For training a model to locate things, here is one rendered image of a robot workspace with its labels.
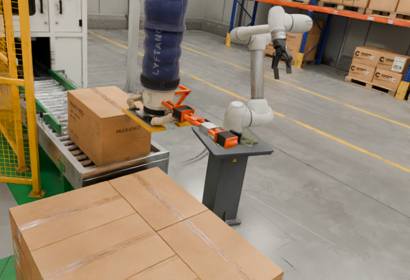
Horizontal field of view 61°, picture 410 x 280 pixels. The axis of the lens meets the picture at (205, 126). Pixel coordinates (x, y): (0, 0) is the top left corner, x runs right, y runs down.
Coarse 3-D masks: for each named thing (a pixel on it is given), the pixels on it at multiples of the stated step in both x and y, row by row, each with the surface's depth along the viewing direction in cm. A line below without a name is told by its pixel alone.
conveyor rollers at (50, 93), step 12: (36, 84) 391; (48, 84) 399; (36, 96) 360; (48, 96) 360; (60, 96) 367; (48, 108) 336; (60, 108) 336; (60, 120) 311; (72, 144) 277; (84, 156) 258
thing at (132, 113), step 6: (126, 108) 211; (138, 108) 206; (126, 114) 207; (132, 114) 204; (138, 120) 197; (144, 120) 196; (150, 120) 195; (144, 126) 192; (150, 126) 190; (156, 126) 192; (162, 126) 193
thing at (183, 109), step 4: (184, 104) 190; (176, 108) 186; (180, 108) 187; (184, 108) 188; (188, 108) 188; (192, 108) 187; (176, 112) 182; (180, 112) 180; (184, 112) 181; (188, 112) 183; (192, 112) 185; (172, 116) 186; (176, 116) 183; (180, 116) 182; (184, 120) 183
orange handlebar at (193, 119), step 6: (180, 84) 230; (180, 90) 218; (186, 90) 219; (162, 102) 195; (168, 108) 191; (192, 114) 183; (192, 120) 176; (198, 120) 178; (198, 126) 172; (210, 132) 166; (228, 144) 158; (234, 144) 158
